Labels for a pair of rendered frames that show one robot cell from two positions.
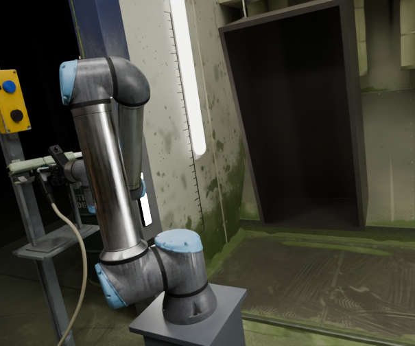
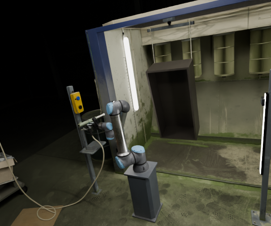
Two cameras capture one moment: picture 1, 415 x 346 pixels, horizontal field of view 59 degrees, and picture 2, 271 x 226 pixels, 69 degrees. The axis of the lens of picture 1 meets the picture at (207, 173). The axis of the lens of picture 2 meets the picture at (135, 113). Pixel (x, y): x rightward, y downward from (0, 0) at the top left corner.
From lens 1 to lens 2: 106 cm
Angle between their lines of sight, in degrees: 5
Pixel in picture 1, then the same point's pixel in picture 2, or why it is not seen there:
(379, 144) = (206, 103)
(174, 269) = (137, 157)
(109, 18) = (106, 67)
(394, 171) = (211, 114)
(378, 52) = (206, 66)
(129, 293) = (126, 164)
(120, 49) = (109, 77)
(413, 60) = (218, 73)
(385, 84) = (209, 78)
